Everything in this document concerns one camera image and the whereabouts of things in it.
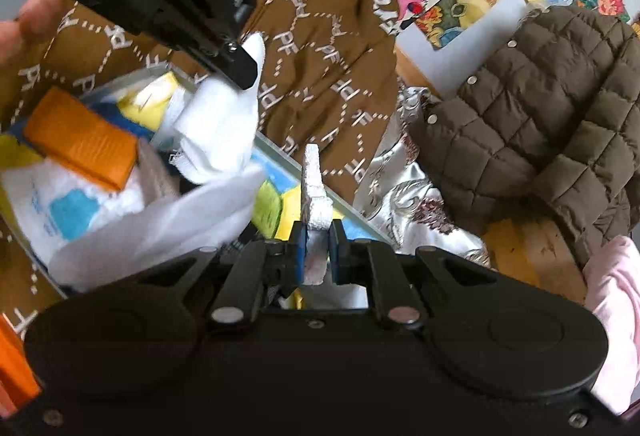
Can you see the brown puffer jacket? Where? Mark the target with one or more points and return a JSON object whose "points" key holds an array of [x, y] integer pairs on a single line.
{"points": [[540, 116]]}

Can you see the metal tray with colourful drawing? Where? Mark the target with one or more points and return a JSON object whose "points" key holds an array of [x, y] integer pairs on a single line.
{"points": [[270, 211]]}

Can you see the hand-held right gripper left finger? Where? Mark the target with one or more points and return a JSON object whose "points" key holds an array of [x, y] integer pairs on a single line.
{"points": [[298, 253]]}

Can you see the orange cloth item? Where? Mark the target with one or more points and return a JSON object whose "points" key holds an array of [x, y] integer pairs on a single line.
{"points": [[80, 141]]}

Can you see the white thin cloth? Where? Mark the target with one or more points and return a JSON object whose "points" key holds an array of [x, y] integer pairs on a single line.
{"points": [[175, 221]]}

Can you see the person's left hand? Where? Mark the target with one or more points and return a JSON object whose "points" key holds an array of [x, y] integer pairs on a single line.
{"points": [[30, 21]]}

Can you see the white towel with blue print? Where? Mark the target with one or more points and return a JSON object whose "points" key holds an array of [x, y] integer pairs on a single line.
{"points": [[75, 216]]}

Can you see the pink cloth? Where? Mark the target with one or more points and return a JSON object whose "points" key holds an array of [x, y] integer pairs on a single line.
{"points": [[615, 316]]}

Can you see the white sock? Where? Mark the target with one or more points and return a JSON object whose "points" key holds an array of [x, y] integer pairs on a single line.
{"points": [[220, 131]]}

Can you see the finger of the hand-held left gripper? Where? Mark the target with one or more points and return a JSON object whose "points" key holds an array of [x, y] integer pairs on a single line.
{"points": [[239, 66]]}

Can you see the white floral quilt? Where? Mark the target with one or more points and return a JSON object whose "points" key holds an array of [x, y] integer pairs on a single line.
{"points": [[410, 196]]}

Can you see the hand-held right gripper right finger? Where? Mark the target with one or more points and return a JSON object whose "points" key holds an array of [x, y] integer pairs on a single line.
{"points": [[338, 253]]}

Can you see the brown patterned blanket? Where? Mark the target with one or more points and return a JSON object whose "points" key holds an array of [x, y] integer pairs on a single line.
{"points": [[310, 66]]}

